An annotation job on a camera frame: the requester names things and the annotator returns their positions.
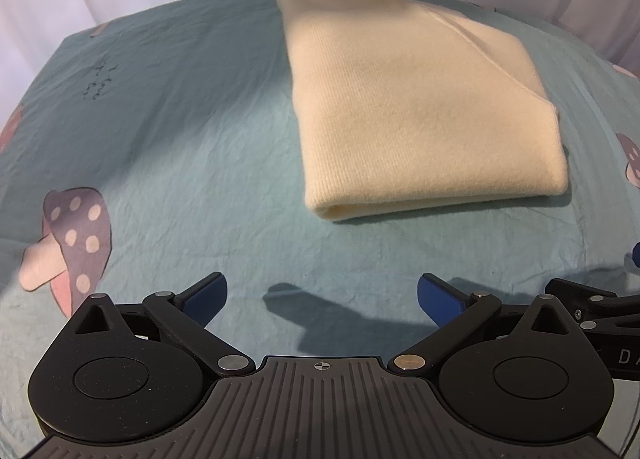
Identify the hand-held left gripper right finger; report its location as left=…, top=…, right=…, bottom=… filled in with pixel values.
left=389, top=273, right=583, bottom=373

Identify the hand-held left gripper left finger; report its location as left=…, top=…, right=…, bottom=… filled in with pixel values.
left=62, top=273, right=254, bottom=374

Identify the cream knit sweater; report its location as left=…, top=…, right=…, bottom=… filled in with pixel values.
left=276, top=0, right=571, bottom=223

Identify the teal printed bed sheet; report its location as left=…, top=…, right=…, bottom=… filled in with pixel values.
left=0, top=0, right=640, bottom=459

